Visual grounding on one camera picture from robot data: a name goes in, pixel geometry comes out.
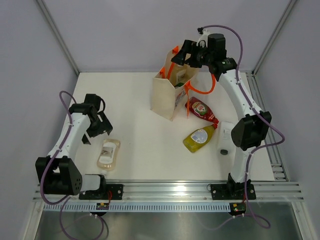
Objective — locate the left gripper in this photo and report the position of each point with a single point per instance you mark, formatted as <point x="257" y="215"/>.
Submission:
<point x="104" y="126"/>

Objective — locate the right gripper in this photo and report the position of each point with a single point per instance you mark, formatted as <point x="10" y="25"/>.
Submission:
<point x="188" y="47"/>

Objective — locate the small amber soap bottle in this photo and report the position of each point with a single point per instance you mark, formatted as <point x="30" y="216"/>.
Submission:
<point x="181" y="75"/>

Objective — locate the clear pale soap bottle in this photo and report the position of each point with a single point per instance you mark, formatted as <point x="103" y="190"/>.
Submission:
<point x="107" y="158"/>

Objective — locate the canvas bag orange handles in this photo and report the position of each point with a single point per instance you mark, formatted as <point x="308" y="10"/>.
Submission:
<point x="166" y="100"/>

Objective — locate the red Fairy dish soap bottle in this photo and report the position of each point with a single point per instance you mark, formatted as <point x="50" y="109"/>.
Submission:
<point x="201" y="110"/>

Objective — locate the yellow dish soap bottle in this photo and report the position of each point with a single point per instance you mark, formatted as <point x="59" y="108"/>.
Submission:
<point x="199" y="138"/>

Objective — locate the white lotion bottle black cap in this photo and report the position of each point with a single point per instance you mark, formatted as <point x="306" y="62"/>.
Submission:
<point x="224" y="144"/>

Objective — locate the green Fairy dish soap bottle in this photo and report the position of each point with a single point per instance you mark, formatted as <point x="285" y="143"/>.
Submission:
<point x="178" y="85"/>

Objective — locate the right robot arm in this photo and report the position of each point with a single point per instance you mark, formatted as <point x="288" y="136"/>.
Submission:
<point x="253" y="123"/>

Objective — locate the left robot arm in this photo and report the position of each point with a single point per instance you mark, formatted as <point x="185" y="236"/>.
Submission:
<point x="57" y="173"/>

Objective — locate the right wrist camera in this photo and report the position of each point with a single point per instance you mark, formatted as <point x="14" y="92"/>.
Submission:
<point x="203" y="39"/>

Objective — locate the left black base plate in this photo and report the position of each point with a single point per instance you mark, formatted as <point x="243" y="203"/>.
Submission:
<point x="105" y="192"/>

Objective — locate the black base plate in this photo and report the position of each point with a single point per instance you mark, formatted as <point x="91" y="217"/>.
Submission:
<point x="105" y="192"/>
<point x="229" y="192"/>

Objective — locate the aluminium mounting rail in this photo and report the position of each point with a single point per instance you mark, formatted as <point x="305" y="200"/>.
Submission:
<point x="199" y="190"/>

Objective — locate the slotted cable duct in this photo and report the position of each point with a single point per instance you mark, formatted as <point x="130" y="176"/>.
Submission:
<point x="141" y="207"/>

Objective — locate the right aluminium frame post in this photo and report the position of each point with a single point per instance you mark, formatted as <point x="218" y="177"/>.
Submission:
<point x="276" y="32"/>

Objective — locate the aluminium frame post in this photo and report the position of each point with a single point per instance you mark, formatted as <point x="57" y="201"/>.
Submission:
<point x="49" y="20"/>
<point x="276" y="32"/>

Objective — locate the left aluminium frame post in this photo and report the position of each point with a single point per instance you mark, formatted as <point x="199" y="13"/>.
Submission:
<point x="49" y="20"/>

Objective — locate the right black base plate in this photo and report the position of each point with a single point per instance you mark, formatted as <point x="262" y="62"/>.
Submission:
<point x="229" y="192"/>

